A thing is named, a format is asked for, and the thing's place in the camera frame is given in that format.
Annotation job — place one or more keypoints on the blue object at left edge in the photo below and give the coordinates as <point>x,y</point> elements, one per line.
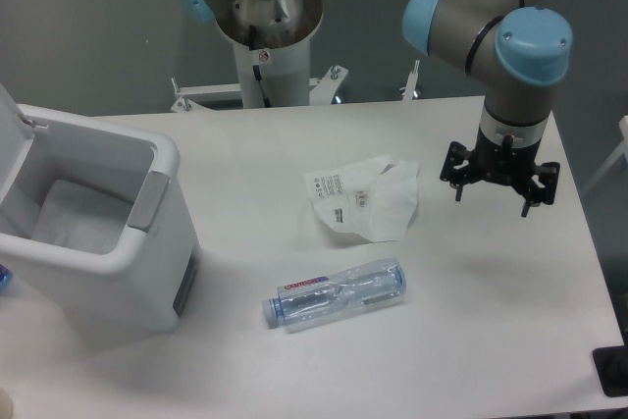
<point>5,277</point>

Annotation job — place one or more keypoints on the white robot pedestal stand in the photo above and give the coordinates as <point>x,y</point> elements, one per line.
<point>271,44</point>

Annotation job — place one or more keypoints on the clear plastic water bottle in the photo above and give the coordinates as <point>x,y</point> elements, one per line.
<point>326,299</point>

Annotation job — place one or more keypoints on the white plastic wrapper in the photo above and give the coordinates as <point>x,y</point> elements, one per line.
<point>374,198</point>

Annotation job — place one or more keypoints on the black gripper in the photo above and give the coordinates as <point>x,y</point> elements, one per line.
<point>510,166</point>

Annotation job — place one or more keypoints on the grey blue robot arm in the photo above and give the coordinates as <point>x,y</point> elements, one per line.
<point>518,50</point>

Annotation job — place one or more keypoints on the white trash can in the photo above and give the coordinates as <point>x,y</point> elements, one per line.
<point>93,216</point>

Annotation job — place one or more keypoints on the beige object bottom left corner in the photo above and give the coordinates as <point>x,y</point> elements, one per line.
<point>6,405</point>

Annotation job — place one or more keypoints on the black device at table edge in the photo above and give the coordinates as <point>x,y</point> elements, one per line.
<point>611,365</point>

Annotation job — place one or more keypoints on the white frame at right edge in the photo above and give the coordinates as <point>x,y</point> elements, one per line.
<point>619,153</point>

